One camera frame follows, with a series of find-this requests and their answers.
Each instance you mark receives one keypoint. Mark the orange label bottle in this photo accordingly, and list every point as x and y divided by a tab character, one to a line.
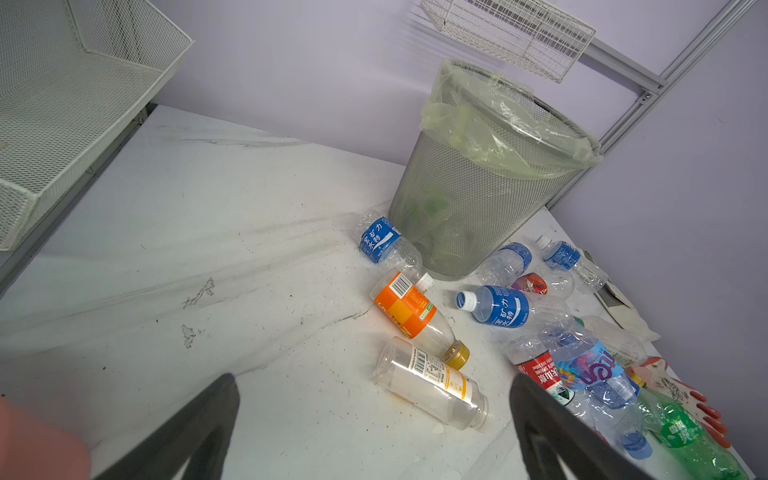
418	318

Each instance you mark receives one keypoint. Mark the red label bottle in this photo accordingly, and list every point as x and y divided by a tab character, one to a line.
534	360

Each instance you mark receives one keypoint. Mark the red coated glove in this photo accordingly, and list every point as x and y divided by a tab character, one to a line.
656	374

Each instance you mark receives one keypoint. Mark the white wire wall basket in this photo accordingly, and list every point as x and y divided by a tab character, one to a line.
536	36

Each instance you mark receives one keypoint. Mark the blue label bottle far right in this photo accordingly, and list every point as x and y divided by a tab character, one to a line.
561	255

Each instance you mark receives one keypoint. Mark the yellow label clear bottle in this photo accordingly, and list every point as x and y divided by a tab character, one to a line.
431	385

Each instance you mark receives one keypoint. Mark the blue label bottle near bin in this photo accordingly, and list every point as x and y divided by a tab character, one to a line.
504	266

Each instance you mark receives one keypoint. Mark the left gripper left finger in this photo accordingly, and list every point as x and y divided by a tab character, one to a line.
194	442

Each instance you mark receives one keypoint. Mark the grey mesh waste bin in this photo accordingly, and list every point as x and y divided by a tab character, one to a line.
457	213

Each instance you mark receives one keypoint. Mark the blue label bottle centre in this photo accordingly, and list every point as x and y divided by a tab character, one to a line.
513	309

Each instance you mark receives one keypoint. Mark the green plastic bin liner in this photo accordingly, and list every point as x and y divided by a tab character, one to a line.
502	127

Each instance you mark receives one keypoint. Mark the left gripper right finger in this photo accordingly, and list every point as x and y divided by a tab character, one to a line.
550	437

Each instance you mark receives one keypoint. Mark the white mesh two-tier shelf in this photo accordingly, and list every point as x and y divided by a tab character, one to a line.
73	75

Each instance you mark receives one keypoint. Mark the blue label bottle by bin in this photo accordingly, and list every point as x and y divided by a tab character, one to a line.
382	243

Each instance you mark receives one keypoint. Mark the purple label large bottle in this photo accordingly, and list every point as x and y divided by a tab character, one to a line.
584	363

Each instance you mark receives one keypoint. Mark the grey white work glove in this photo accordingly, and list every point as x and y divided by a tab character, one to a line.
624	313

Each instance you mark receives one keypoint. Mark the green soda bottle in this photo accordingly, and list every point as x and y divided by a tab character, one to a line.
684	437

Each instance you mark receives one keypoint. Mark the pink watering can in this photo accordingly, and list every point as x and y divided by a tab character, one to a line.
35	449

